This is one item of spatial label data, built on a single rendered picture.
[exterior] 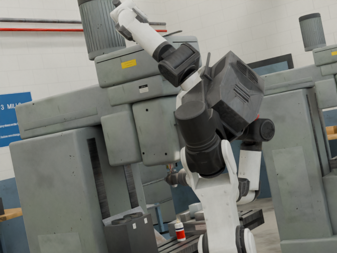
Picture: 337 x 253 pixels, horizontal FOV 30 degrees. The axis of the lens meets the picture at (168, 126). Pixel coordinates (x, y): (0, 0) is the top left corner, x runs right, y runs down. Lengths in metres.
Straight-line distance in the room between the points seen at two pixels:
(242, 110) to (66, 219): 1.26
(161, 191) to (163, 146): 5.93
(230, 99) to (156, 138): 0.71
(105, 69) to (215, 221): 1.11
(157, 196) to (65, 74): 2.11
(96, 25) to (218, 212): 1.28
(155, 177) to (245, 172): 6.18
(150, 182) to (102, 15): 5.69
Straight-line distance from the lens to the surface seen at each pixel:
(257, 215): 3.53
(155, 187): 8.77
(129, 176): 3.39
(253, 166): 2.65
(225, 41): 10.30
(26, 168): 3.40
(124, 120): 3.05
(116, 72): 3.05
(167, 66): 2.49
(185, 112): 2.17
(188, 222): 3.18
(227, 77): 2.41
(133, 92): 3.00
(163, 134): 2.95
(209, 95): 2.37
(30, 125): 3.51
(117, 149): 3.10
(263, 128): 2.61
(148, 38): 2.56
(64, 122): 3.33
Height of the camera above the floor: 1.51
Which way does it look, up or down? 1 degrees down
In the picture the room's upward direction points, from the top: 11 degrees counter-clockwise
